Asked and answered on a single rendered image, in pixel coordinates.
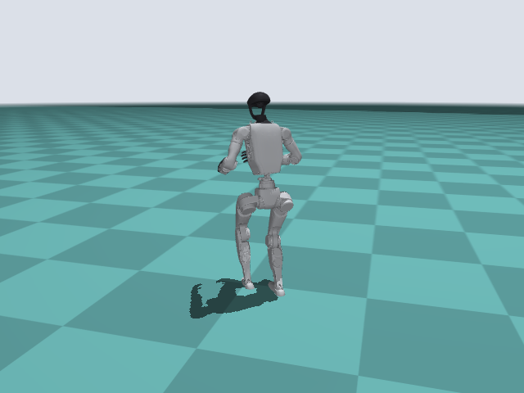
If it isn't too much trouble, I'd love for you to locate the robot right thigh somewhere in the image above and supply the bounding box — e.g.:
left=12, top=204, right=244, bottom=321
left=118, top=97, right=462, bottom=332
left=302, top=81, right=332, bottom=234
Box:
left=265, top=192, right=293, bottom=248

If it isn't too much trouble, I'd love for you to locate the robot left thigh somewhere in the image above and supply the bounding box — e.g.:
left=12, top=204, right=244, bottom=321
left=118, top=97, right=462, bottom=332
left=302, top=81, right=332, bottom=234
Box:
left=236, top=192, right=260, bottom=242

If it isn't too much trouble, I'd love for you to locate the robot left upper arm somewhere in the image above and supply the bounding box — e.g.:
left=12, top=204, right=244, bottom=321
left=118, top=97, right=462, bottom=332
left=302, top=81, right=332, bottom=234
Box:
left=224, top=126, right=250, bottom=170

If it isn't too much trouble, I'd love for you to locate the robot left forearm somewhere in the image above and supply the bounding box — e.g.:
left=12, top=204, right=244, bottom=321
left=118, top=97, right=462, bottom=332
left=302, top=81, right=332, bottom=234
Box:
left=219, top=157, right=231, bottom=175

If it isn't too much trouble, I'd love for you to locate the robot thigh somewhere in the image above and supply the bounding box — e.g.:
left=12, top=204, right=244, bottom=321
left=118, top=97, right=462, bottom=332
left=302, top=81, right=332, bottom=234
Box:
left=265, top=192, right=293, bottom=248
left=236, top=192, right=260, bottom=242

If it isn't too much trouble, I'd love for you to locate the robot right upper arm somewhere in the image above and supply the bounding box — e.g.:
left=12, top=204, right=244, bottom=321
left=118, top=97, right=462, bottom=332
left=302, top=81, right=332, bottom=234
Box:
left=280, top=127, right=302, bottom=165

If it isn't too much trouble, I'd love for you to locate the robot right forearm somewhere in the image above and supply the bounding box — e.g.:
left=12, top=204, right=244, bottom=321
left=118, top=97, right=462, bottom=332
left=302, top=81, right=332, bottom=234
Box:
left=282, top=153, right=291, bottom=165

